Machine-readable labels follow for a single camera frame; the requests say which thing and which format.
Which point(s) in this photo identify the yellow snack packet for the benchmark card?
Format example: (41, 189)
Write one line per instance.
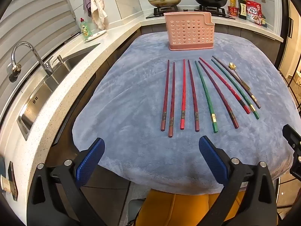
(232, 1)

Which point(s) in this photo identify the white window blind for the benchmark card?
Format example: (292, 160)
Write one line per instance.
(35, 23)

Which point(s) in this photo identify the chrome sink soap dispenser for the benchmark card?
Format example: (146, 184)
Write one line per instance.
(59, 60)

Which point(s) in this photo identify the purple hanging cloth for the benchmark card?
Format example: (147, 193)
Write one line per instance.
(86, 2)

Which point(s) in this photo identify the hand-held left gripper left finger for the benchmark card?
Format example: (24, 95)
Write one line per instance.
(90, 160)

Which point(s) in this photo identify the black gas stove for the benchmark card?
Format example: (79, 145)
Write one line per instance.
(160, 13)

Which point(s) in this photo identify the dark soy sauce bottle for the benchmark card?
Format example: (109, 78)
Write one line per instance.
(242, 9)

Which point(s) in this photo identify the red instant noodle cup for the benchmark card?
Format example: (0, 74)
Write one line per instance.
(232, 11)

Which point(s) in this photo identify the bright red chopstick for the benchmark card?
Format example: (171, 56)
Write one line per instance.
(183, 94)
(223, 84)

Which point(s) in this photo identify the dark flat object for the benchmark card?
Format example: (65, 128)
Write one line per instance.
(13, 181)

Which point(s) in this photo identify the yellow chair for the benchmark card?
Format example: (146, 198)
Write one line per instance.
(176, 209)

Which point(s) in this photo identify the dark red chopstick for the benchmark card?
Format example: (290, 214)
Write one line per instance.
(192, 94)
(165, 94)
(172, 98)

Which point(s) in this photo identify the gold spoon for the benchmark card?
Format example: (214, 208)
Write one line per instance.
(231, 65)

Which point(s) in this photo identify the white hanging towel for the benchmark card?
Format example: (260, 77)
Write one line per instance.
(97, 7)

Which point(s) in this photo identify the green chopstick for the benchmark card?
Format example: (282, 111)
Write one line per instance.
(235, 88)
(205, 94)

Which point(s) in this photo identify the blue grey plush blanket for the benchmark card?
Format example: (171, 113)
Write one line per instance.
(131, 87)

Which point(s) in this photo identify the stainless steel sink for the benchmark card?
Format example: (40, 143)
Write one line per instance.
(58, 75)

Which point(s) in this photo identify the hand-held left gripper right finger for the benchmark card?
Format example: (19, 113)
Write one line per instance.
(211, 157)

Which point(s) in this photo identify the green dish soap bottle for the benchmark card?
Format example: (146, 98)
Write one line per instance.
(85, 29)

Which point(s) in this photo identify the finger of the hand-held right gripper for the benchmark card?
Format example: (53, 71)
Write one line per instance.
(291, 135)

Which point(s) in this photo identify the pink perforated utensil basket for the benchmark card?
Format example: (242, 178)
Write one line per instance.
(188, 31)

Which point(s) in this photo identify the chrome kitchen faucet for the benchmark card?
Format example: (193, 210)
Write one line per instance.
(49, 70)

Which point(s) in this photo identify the dark purple chopstick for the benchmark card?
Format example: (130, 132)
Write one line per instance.
(216, 93)

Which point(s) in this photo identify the red and white cereal bag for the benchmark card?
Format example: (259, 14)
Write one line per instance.
(254, 13)

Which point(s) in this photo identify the patterned white plate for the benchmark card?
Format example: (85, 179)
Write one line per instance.
(97, 35)

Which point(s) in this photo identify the white speckled kitchen counter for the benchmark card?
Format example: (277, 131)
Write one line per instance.
(77, 80)

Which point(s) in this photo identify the grey purple chopstick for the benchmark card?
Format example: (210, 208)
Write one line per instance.
(235, 79)

